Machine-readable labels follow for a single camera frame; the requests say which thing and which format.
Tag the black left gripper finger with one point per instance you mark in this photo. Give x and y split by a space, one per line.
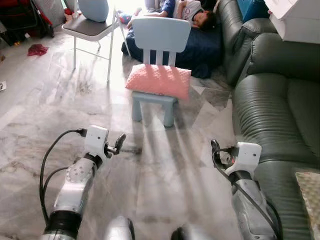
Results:
121 139

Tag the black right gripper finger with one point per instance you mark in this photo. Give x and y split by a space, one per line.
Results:
215 146

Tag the pink textured pillow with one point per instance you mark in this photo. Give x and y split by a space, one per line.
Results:
159 81

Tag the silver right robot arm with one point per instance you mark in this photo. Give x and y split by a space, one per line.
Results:
252 205

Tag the dark green leather sofa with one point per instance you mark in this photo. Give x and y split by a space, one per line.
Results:
272 105

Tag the blue sofa cushion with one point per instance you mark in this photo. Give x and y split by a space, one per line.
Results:
254 9

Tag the silver left robot leg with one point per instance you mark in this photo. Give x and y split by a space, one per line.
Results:
120 230

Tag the beige patterned cushion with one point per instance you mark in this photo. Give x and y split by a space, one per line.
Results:
311 200

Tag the navy blue floor mattress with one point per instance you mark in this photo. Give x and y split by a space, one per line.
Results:
202 47

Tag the light blue child chair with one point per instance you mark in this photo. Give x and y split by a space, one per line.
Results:
161 34

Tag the grey folding chair white legs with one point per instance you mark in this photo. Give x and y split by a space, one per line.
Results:
87 28

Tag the red cloth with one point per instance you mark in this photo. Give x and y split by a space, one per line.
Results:
37 49

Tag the small white floor item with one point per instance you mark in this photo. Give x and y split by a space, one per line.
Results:
2 86

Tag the light blue round cushion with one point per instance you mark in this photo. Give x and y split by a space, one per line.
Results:
93 9

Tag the sleeping child in white shirt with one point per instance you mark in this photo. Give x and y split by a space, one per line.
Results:
192 11

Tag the person in blue clothes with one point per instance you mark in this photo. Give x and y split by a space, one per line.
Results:
166 6

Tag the grey striped bag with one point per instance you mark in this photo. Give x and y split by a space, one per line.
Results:
49 10

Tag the white box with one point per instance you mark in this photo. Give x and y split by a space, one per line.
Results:
295 20

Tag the black and red stroller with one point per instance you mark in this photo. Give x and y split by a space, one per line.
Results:
20 17

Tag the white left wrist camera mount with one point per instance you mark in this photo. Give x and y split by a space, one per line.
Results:
96 140

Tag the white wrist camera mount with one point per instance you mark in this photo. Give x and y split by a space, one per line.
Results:
96 140
246 156

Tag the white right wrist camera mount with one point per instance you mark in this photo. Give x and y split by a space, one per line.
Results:
246 156

